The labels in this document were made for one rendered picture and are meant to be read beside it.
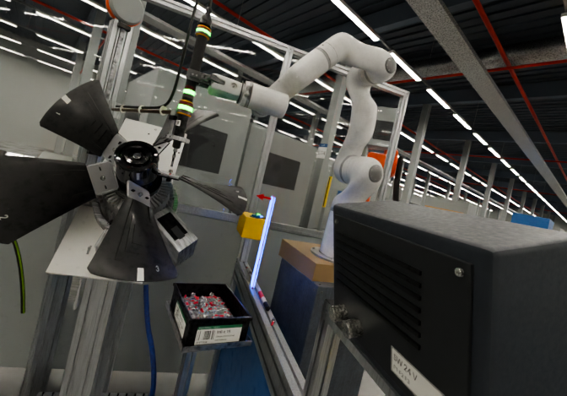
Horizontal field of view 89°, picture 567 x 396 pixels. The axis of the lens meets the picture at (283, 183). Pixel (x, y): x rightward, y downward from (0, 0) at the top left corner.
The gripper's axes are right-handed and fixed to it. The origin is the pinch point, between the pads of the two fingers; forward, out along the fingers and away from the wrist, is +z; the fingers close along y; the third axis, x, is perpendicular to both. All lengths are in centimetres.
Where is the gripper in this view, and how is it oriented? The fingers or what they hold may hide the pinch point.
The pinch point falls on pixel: (193, 77)
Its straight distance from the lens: 102.0
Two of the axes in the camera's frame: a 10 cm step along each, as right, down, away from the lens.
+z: -9.3, -2.2, -2.9
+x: 2.3, -9.7, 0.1
